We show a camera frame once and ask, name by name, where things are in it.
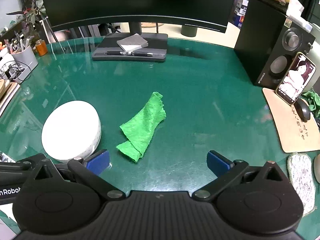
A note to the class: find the potted red-leaf plant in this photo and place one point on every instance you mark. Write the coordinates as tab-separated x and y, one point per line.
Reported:
33	15

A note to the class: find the green cleaning cloth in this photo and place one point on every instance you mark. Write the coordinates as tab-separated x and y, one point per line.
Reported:
139	130

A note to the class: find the dark green cylinder cup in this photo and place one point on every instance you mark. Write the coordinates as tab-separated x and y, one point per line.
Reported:
188	31

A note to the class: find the stack of books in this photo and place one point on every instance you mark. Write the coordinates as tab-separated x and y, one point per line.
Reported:
8	90

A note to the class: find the grey desk organiser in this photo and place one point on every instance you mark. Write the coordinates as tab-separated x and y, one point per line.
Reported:
27	60

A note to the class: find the black pen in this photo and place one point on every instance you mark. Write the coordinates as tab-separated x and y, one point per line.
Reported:
143	54
116	53

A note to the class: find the white speckled wrist rest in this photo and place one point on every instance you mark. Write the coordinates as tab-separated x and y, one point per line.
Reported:
299	166

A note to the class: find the white ceramic bowl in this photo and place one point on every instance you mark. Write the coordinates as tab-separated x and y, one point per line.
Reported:
71	130

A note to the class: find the cork mouse pad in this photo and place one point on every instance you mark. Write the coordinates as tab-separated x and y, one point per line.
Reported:
294	134

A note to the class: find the amber glass jar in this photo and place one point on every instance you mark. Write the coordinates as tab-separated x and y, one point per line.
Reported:
41	47

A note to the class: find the dark grey monitor base tray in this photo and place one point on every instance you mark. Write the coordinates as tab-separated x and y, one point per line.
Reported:
157	44

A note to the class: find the round wooden coaster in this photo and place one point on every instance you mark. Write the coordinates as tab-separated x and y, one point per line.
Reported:
151	24

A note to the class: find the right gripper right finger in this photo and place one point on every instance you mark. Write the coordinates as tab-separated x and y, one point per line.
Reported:
228	173

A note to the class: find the grey notepad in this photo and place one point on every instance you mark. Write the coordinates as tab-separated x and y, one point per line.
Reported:
132	43

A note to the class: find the black speaker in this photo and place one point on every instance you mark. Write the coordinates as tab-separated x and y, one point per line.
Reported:
267	43

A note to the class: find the smartphone with lit screen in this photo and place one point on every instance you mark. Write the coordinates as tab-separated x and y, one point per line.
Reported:
296	78

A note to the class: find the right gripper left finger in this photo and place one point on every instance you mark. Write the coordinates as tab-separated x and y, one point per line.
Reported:
87	172

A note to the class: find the black monitor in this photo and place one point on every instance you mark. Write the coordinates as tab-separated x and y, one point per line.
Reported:
208	14

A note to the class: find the black computer mouse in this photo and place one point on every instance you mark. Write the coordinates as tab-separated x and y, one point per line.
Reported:
302	110

